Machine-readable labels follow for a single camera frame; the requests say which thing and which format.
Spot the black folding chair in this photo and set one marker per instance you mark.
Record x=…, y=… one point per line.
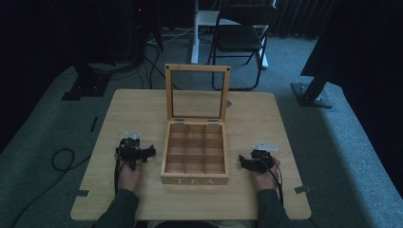
x=239, y=38
x=199, y=22

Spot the wooden tea box with lid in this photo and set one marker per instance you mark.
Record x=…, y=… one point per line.
x=195, y=152

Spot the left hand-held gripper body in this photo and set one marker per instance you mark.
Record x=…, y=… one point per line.
x=128, y=150

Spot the dark curtain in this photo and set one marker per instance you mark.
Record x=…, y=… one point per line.
x=301, y=17

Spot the black stand base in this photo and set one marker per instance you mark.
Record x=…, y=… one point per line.
x=88, y=84

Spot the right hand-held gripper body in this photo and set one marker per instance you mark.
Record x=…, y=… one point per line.
x=262, y=158

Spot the black tape strip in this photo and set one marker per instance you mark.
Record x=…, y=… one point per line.
x=94, y=124

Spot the grey tape strip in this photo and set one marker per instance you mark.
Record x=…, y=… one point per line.
x=81, y=193
x=303, y=189

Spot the black stand with metal base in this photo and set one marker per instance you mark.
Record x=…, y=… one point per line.
x=312, y=93

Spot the person's right hand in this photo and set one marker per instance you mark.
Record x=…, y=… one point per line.
x=266, y=180

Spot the person's left hand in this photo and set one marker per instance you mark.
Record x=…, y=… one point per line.
x=129, y=177

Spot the small round metal disc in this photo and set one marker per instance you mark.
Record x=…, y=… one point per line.
x=229, y=103

